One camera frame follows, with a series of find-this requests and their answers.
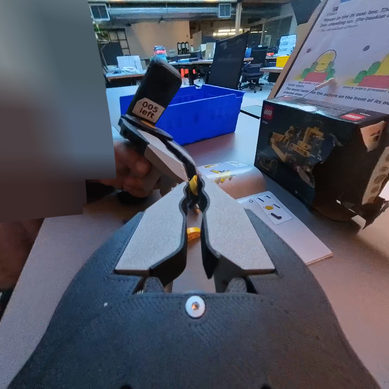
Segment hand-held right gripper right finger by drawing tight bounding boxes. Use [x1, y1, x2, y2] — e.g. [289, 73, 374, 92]
[199, 179, 276, 292]

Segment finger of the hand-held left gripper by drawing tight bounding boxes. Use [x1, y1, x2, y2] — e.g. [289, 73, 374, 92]
[138, 128, 199, 183]
[144, 142, 195, 183]

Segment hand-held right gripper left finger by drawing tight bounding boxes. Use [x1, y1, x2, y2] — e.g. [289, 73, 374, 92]
[114, 181, 188, 287]

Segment lego instruction booklet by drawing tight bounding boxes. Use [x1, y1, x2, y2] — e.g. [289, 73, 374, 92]
[197, 161, 333, 265]

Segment dark lego set box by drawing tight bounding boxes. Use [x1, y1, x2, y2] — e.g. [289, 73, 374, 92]
[254, 97, 389, 229]

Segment person's left hand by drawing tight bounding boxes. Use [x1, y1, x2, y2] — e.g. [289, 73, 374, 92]
[102, 142, 152, 198]

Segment white boxes on desk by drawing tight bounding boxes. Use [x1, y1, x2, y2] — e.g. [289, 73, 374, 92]
[117, 56, 143, 72]

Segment blue storage bin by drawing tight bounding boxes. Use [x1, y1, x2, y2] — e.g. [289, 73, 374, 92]
[119, 84, 245, 146]

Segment black mesh office chair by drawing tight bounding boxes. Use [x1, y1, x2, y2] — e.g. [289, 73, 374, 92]
[207, 30, 250, 91]

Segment printed instruction sheet board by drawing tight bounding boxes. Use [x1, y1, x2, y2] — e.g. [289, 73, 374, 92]
[267, 0, 389, 114]

